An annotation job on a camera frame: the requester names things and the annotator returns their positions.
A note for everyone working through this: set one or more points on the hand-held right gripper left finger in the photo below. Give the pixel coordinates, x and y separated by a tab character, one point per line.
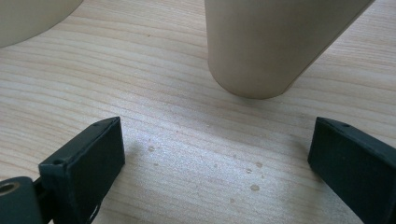
84	168

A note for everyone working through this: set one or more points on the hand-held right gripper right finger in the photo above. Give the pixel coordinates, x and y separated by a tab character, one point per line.
358	165

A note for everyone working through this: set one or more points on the beige cup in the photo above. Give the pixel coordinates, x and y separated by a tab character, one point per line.
258	46

